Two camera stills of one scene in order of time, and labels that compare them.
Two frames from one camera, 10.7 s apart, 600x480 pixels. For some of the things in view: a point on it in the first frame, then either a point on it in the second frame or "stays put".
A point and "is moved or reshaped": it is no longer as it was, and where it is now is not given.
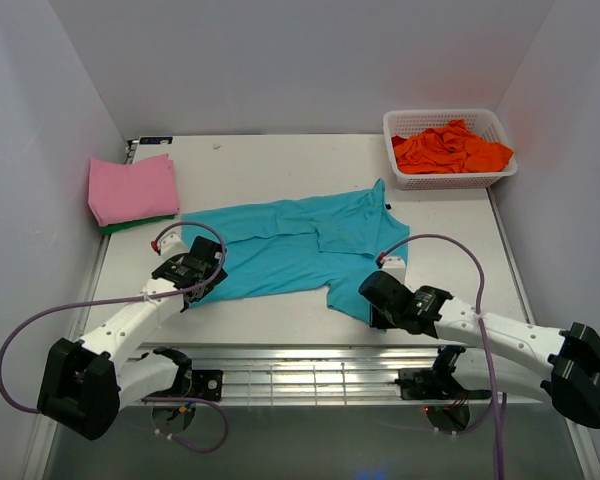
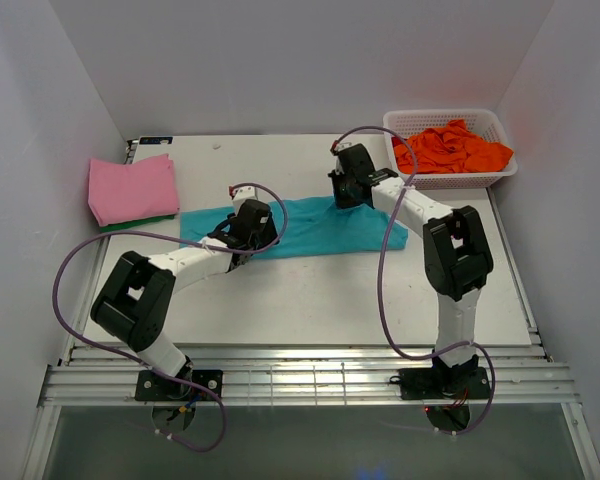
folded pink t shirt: [136, 190] stays put
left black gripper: [216, 280] to [269, 237]
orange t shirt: [447, 149] stays put
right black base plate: [427, 383] stays put
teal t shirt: [333, 242] is moved or reshaped
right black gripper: [379, 322] to [341, 203]
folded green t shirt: [109, 227] stays put
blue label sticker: [155, 140] stays put
